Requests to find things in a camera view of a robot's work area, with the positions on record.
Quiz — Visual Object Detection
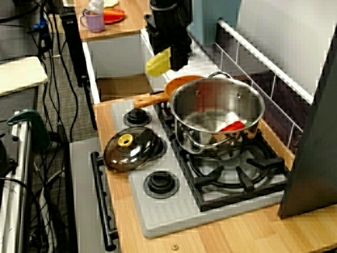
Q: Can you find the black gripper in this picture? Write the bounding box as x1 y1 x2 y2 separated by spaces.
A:
144 10 194 72

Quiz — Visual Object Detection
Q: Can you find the yellow toy corn cob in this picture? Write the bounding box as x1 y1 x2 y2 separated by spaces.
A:
145 47 172 77

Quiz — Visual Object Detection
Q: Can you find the stainless steel pot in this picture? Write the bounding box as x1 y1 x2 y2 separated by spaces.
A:
168 71 266 155

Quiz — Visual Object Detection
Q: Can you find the orange toy frying pan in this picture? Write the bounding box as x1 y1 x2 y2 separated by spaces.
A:
133 75 207 109

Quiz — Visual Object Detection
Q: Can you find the white toy sink basin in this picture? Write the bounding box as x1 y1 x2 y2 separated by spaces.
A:
83 26 216 105

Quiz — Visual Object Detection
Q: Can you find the black burner grate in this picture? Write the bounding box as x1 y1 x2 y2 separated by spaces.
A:
172 131 290 212
154 100 180 140

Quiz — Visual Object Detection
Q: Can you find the red orange plate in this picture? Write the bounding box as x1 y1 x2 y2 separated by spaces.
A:
103 7 126 25

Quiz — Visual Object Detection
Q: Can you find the black stove knob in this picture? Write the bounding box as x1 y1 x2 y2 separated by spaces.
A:
123 108 153 128
143 170 181 200

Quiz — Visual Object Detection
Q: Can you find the purple plastic cup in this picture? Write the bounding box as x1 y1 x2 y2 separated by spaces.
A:
80 9 105 33

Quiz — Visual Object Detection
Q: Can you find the white toy object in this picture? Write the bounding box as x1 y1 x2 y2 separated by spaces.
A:
88 0 105 14

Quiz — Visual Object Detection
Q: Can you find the red white toy vegetable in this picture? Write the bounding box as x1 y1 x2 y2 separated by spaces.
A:
218 112 253 132

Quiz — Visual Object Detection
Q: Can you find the glass lid with yellow knob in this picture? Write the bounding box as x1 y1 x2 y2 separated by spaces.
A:
103 126 164 174

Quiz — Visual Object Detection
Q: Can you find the beige board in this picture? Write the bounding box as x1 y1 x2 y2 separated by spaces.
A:
0 55 48 97

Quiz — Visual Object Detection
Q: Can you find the gray toy stove plate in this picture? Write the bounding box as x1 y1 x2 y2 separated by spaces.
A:
110 99 289 239

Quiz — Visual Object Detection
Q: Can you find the white oven door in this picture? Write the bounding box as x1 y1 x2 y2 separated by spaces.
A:
68 138 121 253

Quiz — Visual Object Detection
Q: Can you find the black slanted panel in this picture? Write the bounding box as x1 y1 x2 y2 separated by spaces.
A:
277 28 337 219

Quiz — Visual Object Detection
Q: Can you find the black metal post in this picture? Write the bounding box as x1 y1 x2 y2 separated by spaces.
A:
60 6 98 130

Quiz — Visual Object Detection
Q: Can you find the black cable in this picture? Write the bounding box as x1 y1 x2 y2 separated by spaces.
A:
51 0 80 142

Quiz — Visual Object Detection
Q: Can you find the blue cable connector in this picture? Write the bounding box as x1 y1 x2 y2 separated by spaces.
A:
31 18 49 32

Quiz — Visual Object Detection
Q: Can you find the black oven door handle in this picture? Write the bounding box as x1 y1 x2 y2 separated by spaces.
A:
91 151 118 251

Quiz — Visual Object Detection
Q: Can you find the silver metal frame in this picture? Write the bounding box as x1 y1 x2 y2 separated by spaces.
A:
0 113 35 253

